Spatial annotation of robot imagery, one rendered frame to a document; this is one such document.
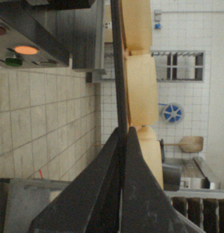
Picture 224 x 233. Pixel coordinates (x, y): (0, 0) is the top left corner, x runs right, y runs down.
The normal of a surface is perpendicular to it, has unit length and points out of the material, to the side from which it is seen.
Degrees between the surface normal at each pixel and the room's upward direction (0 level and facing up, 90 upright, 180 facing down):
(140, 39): 85
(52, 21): 0
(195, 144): 82
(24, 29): 0
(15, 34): 90
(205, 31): 90
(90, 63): 90
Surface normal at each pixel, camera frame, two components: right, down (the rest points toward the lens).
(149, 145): -0.13, -0.86
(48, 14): 0.99, 0.02
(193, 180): -0.15, 0.13
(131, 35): -0.04, 0.77
